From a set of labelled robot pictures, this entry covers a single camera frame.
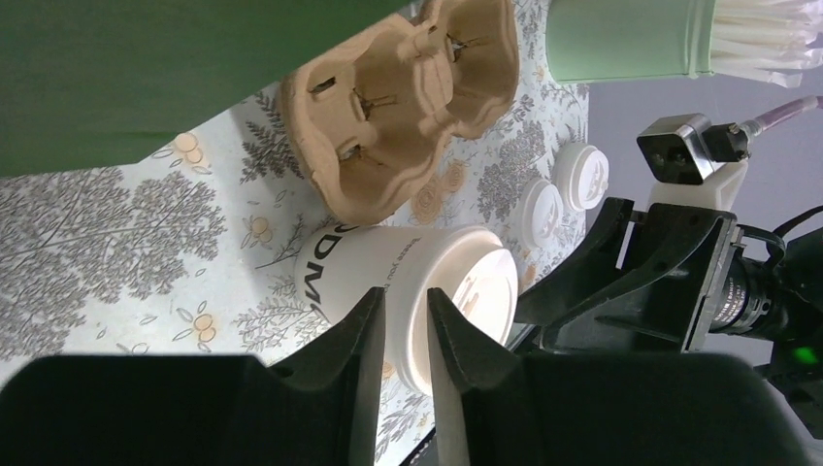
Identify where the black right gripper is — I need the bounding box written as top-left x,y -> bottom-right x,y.
540,204 -> 822,441

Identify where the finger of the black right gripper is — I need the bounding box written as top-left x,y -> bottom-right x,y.
514,197 -> 634,326

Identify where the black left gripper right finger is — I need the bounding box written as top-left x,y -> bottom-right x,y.
427,288 -> 809,465

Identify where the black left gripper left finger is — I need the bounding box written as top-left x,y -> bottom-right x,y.
1,287 -> 386,465

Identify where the single white paper cup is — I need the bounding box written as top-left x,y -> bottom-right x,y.
294,225 -> 461,330

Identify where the green paper bag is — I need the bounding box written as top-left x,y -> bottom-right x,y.
1,1 -> 402,177

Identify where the floral table mat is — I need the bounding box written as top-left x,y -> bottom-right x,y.
0,0 -> 593,466

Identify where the green straw holder cup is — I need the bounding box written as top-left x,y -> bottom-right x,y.
545,0 -> 716,83

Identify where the white paper straws bundle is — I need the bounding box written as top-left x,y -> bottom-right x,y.
709,0 -> 822,88

